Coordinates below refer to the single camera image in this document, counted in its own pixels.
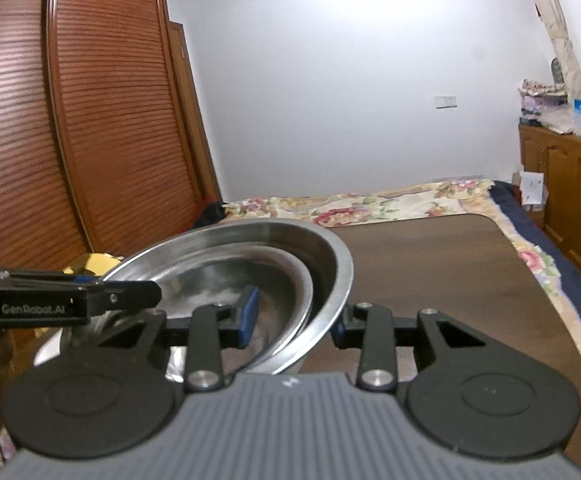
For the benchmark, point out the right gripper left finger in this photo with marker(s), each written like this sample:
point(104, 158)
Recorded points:
point(131, 353)

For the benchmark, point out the yellow paper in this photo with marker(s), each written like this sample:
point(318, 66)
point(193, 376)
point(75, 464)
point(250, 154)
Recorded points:
point(94, 264)

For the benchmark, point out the louvered wooden wardrobe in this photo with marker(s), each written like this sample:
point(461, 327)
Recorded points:
point(102, 146)

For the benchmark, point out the white paper bag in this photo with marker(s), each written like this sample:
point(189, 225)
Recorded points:
point(532, 188)

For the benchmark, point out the folded cloth pile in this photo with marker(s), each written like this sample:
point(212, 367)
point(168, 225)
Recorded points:
point(538, 98)

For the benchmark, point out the small steel bowl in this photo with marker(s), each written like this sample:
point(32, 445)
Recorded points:
point(219, 275)

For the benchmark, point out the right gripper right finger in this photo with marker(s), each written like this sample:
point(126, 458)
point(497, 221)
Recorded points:
point(378, 334)

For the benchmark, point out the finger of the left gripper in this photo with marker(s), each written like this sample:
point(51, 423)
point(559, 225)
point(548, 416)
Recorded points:
point(81, 278)
point(97, 298)

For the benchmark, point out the beige curtain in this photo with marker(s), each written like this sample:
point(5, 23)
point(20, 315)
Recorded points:
point(552, 17)

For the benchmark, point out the wooden sideboard cabinet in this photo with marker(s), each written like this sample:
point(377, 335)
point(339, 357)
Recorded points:
point(558, 158)

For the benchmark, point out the medium steel bowl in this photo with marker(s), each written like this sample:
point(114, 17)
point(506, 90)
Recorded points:
point(327, 257)

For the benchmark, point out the wall light switch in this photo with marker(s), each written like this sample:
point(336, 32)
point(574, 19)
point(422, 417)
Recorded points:
point(445, 102)

